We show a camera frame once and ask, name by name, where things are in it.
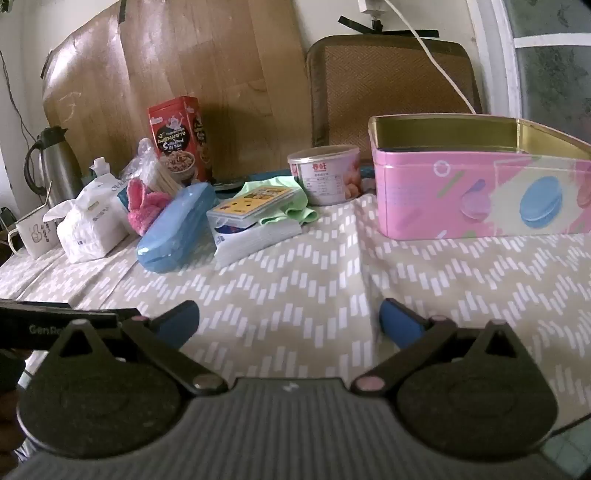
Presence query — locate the clear plastic bag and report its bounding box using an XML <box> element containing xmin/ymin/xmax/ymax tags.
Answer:
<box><xmin>119</xmin><ymin>138</ymin><xmax>186</xmax><ymax>195</ymax></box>

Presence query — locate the wood-grain board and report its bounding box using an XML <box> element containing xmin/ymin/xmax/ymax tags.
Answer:
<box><xmin>41</xmin><ymin>0</ymin><xmax>315</xmax><ymax>185</ymax></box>

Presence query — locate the pink fluffy cloth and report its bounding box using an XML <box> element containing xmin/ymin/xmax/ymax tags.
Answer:
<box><xmin>126</xmin><ymin>178</ymin><xmax>174</xmax><ymax>236</ymax></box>

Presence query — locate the thin black wall cable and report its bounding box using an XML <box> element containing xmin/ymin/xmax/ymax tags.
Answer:
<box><xmin>0</xmin><ymin>46</ymin><xmax>29</xmax><ymax>144</ymax></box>

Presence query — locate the white power cable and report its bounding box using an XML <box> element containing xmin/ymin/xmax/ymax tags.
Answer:
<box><xmin>382</xmin><ymin>0</ymin><xmax>476</xmax><ymax>114</ymax></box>

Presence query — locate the white mug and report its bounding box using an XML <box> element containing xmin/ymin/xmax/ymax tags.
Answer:
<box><xmin>8</xmin><ymin>216</ymin><xmax>64</xmax><ymax>260</ymax></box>

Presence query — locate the green cloth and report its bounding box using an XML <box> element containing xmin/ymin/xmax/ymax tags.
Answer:
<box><xmin>231</xmin><ymin>181</ymin><xmax>319</xmax><ymax>227</ymax></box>

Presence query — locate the white tissue packet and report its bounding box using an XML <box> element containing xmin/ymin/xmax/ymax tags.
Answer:
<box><xmin>212</xmin><ymin>220</ymin><xmax>304</xmax><ymax>267</ymax></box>

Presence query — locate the round pink food can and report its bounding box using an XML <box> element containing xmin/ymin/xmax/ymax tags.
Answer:
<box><xmin>287</xmin><ymin>144</ymin><xmax>361</xmax><ymax>206</ymax></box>

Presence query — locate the blue plastic case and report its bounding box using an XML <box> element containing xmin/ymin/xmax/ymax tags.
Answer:
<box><xmin>136</xmin><ymin>182</ymin><xmax>218</xmax><ymax>274</ymax></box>

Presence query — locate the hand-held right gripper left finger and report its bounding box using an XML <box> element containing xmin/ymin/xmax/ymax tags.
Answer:
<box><xmin>46</xmin><ymin>300</ymin><xmax>227</xmax><ymax>396</ymax></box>

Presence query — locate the white window frame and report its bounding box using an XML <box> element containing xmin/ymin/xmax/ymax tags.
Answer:
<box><xmin>477</xmin><ymin>0</ymin><xmax>591</xmax><ymax>127</ymax></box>

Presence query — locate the white tissue pack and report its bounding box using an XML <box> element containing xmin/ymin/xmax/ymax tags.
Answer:
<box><xmin>43</xmin><ymin>173</ymin><xmax>130</xmax><ymax>264</ymax></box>

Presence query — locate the steel thermos kettle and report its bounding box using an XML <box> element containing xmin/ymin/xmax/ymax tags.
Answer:
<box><xmin>24</xmin><ymin>126</ymin><xmax>84</xmax><ymax>209</ymax></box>

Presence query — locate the brown woven seat cushion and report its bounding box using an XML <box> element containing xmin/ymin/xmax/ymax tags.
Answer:
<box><xmin>305</xmin><ymin>35</ymin><xmax>484</xmax><ymax>155</ymax></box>

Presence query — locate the pink tin box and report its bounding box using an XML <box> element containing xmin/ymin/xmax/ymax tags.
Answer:
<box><xmin>368</xmin><ymin>115</ymin><xmax>591</xmax><ymax>241</ymax></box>

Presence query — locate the black tape strip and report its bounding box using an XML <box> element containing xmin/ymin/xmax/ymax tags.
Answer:
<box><xmin>338</xmin><ymin>16</ymin><xmax>440</xmax><ymax>38</ymax></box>

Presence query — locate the wet wipes pack yellow label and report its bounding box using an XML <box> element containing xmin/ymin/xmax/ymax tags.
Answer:
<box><xmin>206</xmin><ymin>186</ymin><xmax>297</xmax><ymax>232</ymax></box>

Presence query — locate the red snack box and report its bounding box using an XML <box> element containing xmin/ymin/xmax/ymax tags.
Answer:
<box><xmin>148</xmin><ymin>96</ymin><xmax>209</xmax><ymax>184</ymax></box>

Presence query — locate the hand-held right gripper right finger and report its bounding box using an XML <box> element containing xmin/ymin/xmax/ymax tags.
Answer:
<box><xmin>352</xmin><ymin>298</ymin><xmax>532</xmax><ymax>396</ymax></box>

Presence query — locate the beige chevron tablecloth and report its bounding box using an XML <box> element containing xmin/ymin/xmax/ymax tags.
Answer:
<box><xmin>0</xmin><ymin>189</ymin><xmax>591</xmax><ymax>480</ymax></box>

